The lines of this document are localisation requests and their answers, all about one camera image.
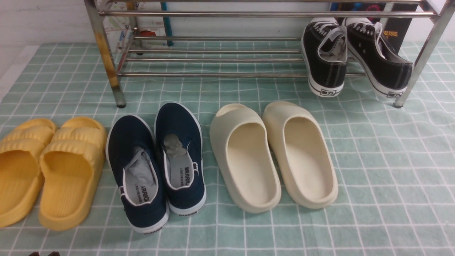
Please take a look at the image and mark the cream slide slipper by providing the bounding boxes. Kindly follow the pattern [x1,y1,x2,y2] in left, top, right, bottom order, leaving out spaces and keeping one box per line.
[209,103,282,213]
[262,101,338,209]

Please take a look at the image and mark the steel shoe rack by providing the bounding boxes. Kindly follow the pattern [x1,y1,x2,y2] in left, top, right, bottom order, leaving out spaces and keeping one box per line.
[84,0,454,108]

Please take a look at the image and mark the teal pole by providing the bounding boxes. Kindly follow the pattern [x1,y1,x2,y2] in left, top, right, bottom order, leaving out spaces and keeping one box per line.
[160,2,174,47]

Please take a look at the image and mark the dark object at bottom edge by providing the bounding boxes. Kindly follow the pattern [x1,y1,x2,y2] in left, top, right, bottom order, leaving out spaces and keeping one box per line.
[28,251,60,256]

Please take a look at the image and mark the right yellow slide slipper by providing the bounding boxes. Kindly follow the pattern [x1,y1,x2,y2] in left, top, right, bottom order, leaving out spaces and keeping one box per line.
[39,116,107,231]

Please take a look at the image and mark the left navy canvas shoe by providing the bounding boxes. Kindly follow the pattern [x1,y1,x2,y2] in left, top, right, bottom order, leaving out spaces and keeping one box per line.
[106,115,170,234]

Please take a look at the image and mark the yellow slide slipper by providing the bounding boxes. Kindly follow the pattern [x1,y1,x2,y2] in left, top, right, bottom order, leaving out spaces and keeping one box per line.
[0,118,57,227]
[39,116,107,231]

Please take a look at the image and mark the right navy canvas shoe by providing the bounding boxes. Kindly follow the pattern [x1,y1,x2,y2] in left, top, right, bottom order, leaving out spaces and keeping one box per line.
[154,102,207,217]

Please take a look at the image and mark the black canvas sneaker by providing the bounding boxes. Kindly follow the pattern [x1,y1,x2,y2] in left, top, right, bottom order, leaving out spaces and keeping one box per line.
[300,17,348,97]
[342,17,413,98]

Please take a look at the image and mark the green checked tablecloth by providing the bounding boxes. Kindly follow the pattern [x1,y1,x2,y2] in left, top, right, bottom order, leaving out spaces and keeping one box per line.
[1,42,454,256]

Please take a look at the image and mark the navy canvas shoe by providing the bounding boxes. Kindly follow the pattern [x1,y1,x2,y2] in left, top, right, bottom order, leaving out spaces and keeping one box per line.
[106,115,170,234]
[154,102,207,217]

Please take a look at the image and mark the black image processing book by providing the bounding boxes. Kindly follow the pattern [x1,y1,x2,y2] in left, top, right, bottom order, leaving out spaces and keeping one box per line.
[330,2,419,54]

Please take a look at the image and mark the white printed box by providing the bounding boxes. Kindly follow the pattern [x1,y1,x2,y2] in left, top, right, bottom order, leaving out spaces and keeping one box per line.
[103,2,167,54]

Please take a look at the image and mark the right cream slide slipper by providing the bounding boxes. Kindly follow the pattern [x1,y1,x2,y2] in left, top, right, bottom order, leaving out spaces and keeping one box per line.
[262,101,338,209]

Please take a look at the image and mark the left cream slide slipper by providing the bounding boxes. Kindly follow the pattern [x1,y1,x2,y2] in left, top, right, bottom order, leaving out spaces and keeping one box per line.
[209,103,282,213]

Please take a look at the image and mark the left yellow slide slipper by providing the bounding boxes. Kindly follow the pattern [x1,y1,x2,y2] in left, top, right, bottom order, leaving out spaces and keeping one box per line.
[0,118,57,227]

